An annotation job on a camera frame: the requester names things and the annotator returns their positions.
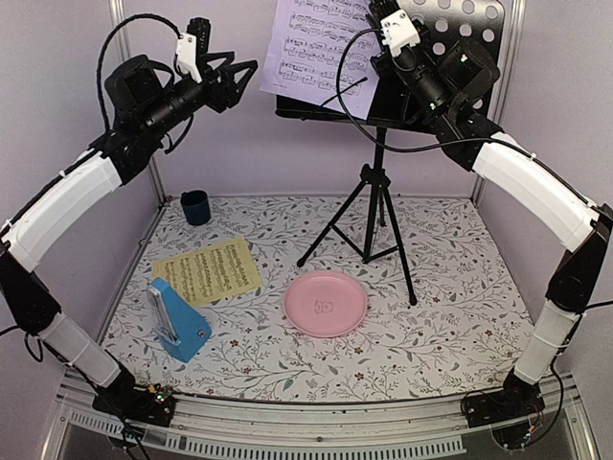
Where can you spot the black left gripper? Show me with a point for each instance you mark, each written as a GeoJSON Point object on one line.
{"type": "Point", "coordinates": [221, 99]}

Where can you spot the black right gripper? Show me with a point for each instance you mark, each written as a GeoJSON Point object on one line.
{"type": "Point", "coordinates": [381, 64]}

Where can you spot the black music stand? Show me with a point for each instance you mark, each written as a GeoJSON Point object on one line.
{"type": "Point", "coordinates": [383, 167]}

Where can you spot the purple sheet music page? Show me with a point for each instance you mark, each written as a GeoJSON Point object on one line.
{"type": "Point", "coordinates": [306, 55]}

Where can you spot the yellow sheet music page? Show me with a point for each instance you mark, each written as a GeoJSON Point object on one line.
{"type": "Point", "coordinates": [217, 272]}

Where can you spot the blue metronome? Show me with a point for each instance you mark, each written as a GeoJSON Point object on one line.
{"type": "Point", "coordinates": [180, 328]}

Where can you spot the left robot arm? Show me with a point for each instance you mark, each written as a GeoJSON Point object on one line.
{"type": "Point", "coordinates": [146, 110]}

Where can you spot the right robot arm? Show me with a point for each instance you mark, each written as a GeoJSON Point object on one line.
{"type": "Point", "coordinates": [582, 227]}

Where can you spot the dark blue cup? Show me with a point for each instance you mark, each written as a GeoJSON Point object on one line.
{"type": "Point", "coordinates": [196, 207]}

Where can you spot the floral table mat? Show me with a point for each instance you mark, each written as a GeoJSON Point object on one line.
{"type": "Point", "coordinates": [444, 319]}

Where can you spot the pink plate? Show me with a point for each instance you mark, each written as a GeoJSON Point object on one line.
{"type": "Point", "coordinates": [325, 304]}

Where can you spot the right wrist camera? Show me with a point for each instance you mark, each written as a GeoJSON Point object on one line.
{"type": "Point", "coordinates": [397, 28]}

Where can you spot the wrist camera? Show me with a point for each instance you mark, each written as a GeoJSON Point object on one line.
{"type": "Point", "coordinates": [397, 28]}
{"type": "Point", "coordinates": [191, 45]}

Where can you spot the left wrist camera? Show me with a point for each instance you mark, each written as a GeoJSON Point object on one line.
{"type": "Point", "coordinates": [191, 45]}

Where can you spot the right aluminium frame post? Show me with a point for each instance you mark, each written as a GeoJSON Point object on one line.
{"type": "Point", "coordinates": [510, 43]}

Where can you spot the aluminium frame post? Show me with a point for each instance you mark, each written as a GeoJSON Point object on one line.
{"type": "Point", "coordinates": [510, 43]}
{"type": "Point", "coordinates": [135, 148]}

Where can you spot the left aluminium frame post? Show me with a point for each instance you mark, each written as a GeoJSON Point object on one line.
{"type": "Point", "coordinates": [135, 148]}

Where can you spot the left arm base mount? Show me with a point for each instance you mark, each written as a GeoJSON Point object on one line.
{"type": "Point", "coordinates": [123, 398]}

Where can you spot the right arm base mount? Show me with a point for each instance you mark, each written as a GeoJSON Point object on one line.
{"type": "Point", "coordinates": [515, 400]}

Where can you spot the aluminium front rail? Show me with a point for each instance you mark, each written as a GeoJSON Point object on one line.
{"type": "Point", "coordinates": [213, 428]}

